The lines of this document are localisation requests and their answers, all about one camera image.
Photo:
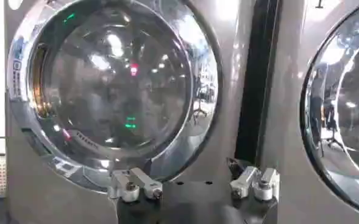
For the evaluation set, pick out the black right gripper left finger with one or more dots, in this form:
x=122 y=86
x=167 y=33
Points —
x=130 y=182

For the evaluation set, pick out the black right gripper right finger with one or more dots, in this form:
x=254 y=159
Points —
x=248 y=179

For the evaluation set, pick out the grey dryer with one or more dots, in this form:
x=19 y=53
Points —
x=284 y=121
x=234 y=91

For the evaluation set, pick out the round glass dryer door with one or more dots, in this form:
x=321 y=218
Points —
x=343 y=115
x=115 y=91

